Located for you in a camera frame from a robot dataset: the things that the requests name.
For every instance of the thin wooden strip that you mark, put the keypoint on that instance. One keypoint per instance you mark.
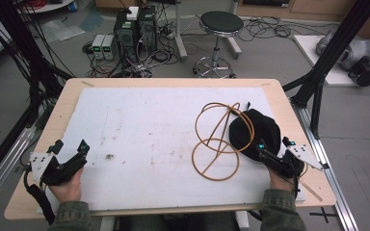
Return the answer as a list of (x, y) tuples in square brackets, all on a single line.
[(311, 192)]

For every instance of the white box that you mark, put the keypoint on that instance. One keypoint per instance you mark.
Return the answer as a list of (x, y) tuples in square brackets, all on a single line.
[(133, 12)]

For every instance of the light wooden table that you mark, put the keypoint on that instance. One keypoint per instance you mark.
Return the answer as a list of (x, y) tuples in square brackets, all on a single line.
[(173, 82)]

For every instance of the white round table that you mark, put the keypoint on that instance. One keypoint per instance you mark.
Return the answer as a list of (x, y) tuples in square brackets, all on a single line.
[(48, 5)]

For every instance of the black computer tower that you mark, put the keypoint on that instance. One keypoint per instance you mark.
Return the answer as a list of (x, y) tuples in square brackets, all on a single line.
[(147, 27), (126, 35)]

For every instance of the black round stool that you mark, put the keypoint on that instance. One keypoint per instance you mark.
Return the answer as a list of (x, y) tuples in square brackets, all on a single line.
[(221, 22)]

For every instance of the grey rounded machine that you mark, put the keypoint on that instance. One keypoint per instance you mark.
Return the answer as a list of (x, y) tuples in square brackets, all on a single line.
[(355, 51)]

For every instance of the clear plastic sheet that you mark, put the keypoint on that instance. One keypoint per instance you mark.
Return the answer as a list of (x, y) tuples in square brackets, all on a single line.
[(61, 30)]

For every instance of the black device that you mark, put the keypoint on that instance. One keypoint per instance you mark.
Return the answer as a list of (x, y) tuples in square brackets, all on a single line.
[(366, 73)]

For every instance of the person's left hand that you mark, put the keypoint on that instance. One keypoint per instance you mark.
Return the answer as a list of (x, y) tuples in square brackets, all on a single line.
[(69, 189)]

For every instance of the black metal frame post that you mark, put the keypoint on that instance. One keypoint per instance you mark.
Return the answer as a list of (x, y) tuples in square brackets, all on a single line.
[(22, 48), (330, 51)]

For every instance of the white foam mat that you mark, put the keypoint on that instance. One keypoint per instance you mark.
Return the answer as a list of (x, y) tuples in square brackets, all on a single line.
[(147, 141)]

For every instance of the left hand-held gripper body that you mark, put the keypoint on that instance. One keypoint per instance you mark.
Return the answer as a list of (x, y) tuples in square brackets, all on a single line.
[(65, 170)]

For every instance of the white floor platform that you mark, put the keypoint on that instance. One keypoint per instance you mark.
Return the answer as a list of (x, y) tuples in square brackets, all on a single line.
[(308, 51)]

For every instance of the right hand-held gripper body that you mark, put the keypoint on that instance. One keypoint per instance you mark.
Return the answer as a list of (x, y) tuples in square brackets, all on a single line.
[(281, 165)]

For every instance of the grey desk leg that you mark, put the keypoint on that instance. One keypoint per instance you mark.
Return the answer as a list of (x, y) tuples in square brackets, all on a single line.
[(235, 43), (180, 35)]

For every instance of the person's right hand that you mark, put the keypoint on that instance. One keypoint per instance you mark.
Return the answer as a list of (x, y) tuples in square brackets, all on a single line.
[(281, 183)]

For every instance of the aluminium rail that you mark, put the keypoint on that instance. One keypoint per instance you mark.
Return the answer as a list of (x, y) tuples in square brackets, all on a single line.
[(6, 166), (326, 166)]

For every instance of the grey bench power supply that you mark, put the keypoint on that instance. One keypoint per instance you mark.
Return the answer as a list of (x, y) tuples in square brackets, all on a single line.
[(109, 47), (98, 46)]

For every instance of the black knit hat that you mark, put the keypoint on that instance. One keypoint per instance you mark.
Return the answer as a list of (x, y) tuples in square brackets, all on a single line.
[(263, 130)]

